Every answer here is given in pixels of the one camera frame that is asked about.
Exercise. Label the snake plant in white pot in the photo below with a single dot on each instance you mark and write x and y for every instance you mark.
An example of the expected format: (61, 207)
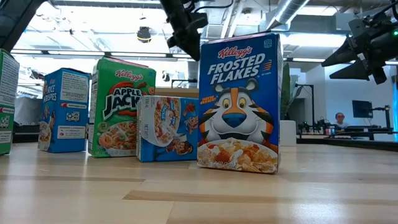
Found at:
(287, 133)

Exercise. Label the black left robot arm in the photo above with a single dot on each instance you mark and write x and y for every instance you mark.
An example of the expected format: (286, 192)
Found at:
(15, 18)

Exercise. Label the wooden shelf black metal frame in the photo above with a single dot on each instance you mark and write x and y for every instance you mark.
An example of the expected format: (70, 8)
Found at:
(177, 92)

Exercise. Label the person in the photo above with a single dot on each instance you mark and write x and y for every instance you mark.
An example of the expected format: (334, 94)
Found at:
(339, 119)

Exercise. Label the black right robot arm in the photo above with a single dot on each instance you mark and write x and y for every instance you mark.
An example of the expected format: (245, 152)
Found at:
(395, 43)

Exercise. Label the black background robot arm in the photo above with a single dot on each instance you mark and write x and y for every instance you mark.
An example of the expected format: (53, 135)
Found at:
(317, 126)

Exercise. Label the black dome ceiling camera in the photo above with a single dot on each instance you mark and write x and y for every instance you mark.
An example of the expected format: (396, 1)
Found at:
(144, 34)

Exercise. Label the green Apple Jacks cereal box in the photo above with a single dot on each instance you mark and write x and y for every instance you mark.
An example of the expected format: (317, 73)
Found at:
(118, 102)
(7, 109)

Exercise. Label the blue Rice Krispies cereal box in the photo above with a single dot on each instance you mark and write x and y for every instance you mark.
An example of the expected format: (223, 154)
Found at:
(168, 130)
(62, 109)

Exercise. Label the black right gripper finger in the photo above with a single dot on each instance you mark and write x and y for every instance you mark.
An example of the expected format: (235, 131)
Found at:
(354, 71)
(345, 54)

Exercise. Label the black aluminium table frame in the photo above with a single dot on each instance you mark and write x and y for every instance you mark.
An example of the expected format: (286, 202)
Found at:
(357, 143)

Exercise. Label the blue Frosted Flakes cereal box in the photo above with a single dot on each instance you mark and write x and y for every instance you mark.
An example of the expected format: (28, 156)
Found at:
(239, 109)

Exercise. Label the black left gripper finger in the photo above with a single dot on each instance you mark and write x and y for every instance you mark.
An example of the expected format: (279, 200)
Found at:
(175, 40)
(192, 43)

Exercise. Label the black metal stand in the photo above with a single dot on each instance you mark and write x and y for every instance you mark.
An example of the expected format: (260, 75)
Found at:
(312, 99)

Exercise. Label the dark background desk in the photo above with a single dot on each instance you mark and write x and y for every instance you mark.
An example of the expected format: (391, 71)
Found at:
(367, 129)

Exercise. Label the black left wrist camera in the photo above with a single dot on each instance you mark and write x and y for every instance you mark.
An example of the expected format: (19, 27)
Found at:
(199, 21)

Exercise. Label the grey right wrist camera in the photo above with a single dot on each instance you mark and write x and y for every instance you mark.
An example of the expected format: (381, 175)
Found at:
(357, 28)

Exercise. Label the blue lit panel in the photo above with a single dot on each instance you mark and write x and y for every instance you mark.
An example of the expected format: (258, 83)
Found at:
(395, 109)

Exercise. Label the black monitor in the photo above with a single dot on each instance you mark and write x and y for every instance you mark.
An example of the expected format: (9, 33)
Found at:
(362, 109)

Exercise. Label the silver ceiling duct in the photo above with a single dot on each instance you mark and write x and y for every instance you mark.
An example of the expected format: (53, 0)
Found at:
(287, 12)

